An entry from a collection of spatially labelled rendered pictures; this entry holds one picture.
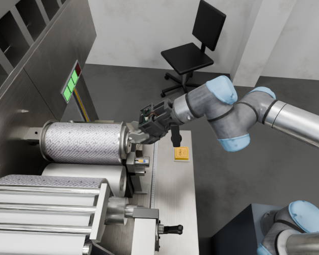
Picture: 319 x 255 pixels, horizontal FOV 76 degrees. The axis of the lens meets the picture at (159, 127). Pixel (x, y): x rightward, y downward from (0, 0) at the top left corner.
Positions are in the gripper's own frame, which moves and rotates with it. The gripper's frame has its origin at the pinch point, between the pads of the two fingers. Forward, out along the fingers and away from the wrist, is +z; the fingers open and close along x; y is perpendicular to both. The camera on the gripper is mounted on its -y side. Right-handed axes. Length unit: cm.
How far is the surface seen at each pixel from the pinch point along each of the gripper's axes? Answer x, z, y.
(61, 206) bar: 28.0, -4.8, 20.1
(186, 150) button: -17.0, 5.7, -40.5
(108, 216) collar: 27.2, -3.8, 8.3
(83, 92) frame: -77, 75, -6
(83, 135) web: 1.8, 10.0, 13.4
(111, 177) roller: 12.5, 7.4, 1.4
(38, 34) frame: -33, 17, 38
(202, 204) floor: -17, 46, -127
